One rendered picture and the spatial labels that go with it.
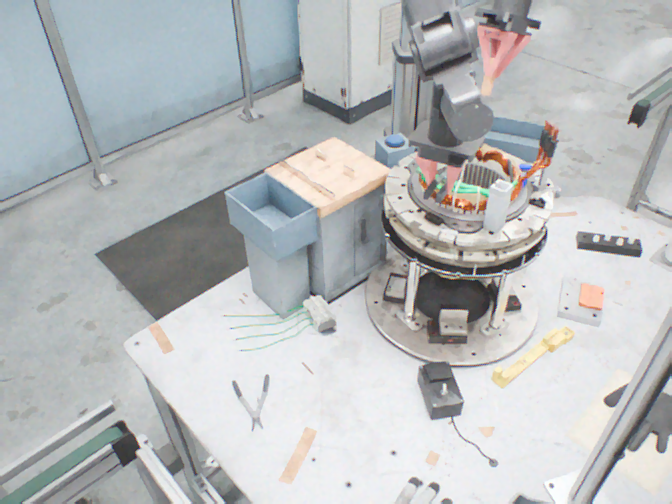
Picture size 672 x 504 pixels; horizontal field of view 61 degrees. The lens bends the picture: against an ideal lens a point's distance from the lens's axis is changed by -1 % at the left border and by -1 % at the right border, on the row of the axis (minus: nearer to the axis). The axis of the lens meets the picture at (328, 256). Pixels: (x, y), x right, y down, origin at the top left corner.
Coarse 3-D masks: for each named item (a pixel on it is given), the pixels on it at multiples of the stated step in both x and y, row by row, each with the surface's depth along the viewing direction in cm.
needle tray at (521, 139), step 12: (504, 120) 138; (516, 120) 137; (492, 132) 141; (504, 132) 140; (516, 132) 139; (528, 132) 137; (540, 132) 136; (492, 144) 132; (504, 144) 130; (516, 144) 129; (528, 144) 136; (516, 156) 131; (528, 156) 130
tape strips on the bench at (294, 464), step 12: (552, 216) 155; (564, 216) 155; (156, 324) 130; (156, 336) 127; (168, 348) 125; (312, 432) 109; (300, 444) 107; (300, 456) 105; (288, 468) 104; (288, 480) 102
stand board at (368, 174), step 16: (320, 144) 131; (336, 144) 131; (288, 160) 126; (304, 160) 126; (320, 160) 126; (336, 160) 126; (352, 160) 126; (368, 160) 126; (288, 176) 122; (320, 176) 121; (336, 176) 121; (368, 176) 121; (384, 176) 121; (304, 192) 117; (320, 192) 117; (336, 192) 117; (352, 192) 117; (368, 192) 121; (320, 208) 113; (336, 208) 116
